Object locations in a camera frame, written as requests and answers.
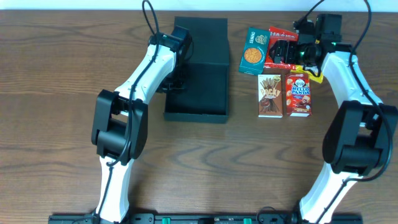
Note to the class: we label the brown Pocky box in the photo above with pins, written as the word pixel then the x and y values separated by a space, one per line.
pixel 270 96

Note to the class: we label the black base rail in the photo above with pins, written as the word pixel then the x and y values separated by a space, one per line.
pixel 149 218

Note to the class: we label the red raisin bag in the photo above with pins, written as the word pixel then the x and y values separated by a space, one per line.
pixel 280 34

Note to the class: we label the yellow candy bag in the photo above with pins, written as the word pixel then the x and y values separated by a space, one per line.
pixel 312 72

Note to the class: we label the red Hello Panda box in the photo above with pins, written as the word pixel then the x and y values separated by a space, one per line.
pixel 298 95

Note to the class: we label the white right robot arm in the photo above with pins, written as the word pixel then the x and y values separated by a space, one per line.
pixel 358 144

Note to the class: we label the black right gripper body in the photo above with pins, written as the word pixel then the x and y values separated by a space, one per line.
pixel 294 53

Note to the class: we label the black gift box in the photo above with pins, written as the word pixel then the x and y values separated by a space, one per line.
pixel 206 94

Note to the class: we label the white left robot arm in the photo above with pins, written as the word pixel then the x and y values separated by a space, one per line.
pixel 120 123

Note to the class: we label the teal cookie box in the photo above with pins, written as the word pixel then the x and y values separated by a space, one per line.
pixel 255 51

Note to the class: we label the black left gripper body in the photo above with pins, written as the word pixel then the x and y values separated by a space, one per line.
pixel 176 81

